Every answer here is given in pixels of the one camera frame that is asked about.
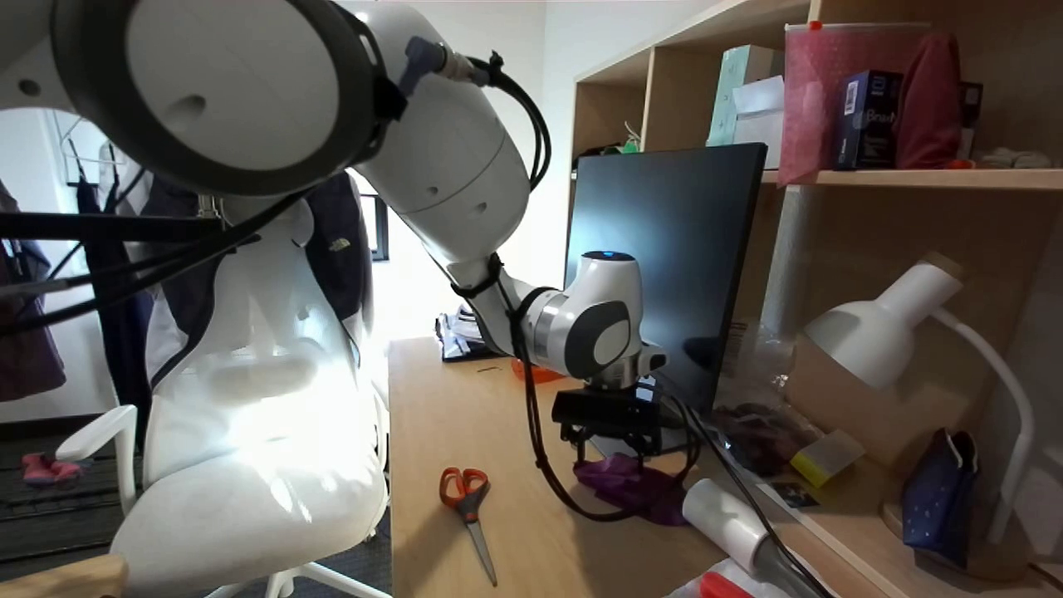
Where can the purple cloth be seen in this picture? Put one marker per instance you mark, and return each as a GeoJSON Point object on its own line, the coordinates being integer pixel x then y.
{"type": "Point", "coordinates": [631, 488]}

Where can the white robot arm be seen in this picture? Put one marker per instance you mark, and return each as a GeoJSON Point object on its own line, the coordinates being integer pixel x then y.
{"type": "Point", "coordinates": [271, 98]}

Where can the orange plastic item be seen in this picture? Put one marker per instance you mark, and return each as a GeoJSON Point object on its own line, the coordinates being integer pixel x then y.
{"type": "Point", "coordinates": [537, 375]}

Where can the folded grey clothes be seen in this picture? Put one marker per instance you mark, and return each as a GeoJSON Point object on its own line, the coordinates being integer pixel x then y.
{"type": "Point", "coordinates": [460, 336]}

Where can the black computer monitor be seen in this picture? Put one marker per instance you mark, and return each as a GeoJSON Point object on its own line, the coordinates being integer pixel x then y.
{"type": "Point", "coordinates": [686, 220]}

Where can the white lint roller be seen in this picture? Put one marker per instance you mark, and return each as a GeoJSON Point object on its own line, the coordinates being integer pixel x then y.
{"type": "Point", "coordinates": [752, 560]}

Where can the teal box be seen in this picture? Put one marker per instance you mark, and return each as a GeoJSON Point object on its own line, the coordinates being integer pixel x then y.
{"type": "Point", "coordinates": [744, 85]}

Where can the yellow sticky notes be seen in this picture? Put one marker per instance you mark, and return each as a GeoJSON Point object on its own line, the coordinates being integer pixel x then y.
{"type": "Point", "coordinates": [825, 459]}

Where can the plastic package with red item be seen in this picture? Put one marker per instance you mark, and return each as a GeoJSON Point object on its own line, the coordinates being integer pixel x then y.
{"type": "Point", "coordinates": [724, 580]}

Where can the dark jacket on chair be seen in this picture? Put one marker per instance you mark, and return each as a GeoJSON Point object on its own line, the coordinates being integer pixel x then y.
{"type": "Point", "coordinates": [336, 253]}

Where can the wooden bookshelf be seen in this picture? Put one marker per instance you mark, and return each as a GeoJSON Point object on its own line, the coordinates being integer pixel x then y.
{"type": "Point", "coordinates": [850, 230]}

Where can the dark blue box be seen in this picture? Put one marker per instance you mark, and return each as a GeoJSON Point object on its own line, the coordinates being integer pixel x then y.
{"type": "Point", "coordinates": [867, 118]}

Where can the dark red pouch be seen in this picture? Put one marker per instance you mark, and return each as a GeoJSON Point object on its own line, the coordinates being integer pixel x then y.
{"type": "Point", "coordinates": [928, 111]}

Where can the dark blue starry pouch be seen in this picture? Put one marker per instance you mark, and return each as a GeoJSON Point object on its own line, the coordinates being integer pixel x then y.
{"type": "Point", "coordinates": [938, 496]}

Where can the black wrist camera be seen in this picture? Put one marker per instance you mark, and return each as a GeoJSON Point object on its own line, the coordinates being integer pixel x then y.
{"type": "Point", "coordinates": [631, 418]}

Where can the red handled scissors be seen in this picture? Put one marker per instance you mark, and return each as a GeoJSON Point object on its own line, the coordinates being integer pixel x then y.
{"type": "Point", "coordinates": [461, 489]}

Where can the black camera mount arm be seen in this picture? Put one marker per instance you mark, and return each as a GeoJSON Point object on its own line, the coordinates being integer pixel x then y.
{"type": "Point", "coordinates": [105, 229]}

